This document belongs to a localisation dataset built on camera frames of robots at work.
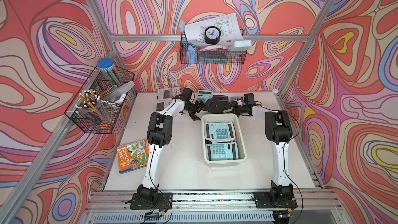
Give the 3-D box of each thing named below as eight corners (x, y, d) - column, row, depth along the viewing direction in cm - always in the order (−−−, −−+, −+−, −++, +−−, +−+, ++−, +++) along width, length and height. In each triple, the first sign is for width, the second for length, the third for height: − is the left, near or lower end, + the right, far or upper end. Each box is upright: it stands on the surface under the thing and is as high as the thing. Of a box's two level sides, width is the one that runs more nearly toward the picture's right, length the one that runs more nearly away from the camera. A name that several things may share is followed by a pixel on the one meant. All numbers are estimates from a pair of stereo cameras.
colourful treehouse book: (122, 174, 84) (116, 169, 78) (122, 151, 93) (117, 145, 87) (151, 165, 87) (147, 160, 81) (149, 144, 96) (145, 138, 90)
